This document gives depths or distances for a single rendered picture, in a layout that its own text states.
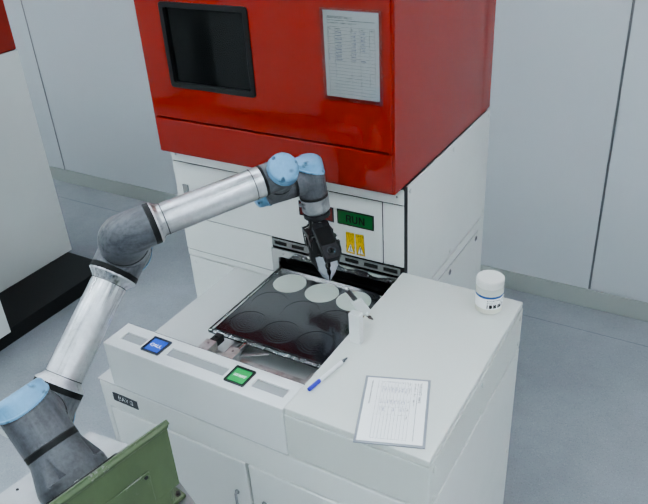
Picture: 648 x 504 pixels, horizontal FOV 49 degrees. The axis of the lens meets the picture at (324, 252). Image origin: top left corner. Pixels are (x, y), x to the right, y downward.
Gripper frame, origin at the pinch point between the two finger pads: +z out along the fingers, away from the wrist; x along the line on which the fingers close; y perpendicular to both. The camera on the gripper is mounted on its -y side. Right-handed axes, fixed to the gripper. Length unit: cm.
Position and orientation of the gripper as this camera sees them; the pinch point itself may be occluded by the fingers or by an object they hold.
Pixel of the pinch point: (329, 277)
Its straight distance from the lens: 197.7
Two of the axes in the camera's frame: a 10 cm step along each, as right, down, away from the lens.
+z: 1.4, 8.5, 5.1
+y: -3.4, -4.4, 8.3
